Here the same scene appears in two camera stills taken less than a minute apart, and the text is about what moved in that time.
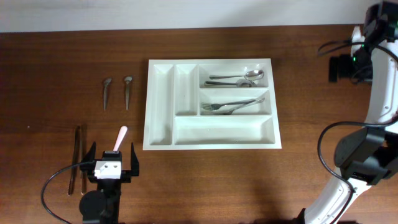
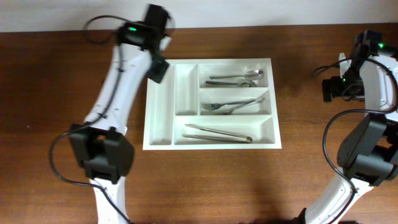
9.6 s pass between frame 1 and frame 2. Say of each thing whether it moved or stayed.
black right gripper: moved
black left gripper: moved
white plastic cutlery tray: stayed
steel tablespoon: stayed
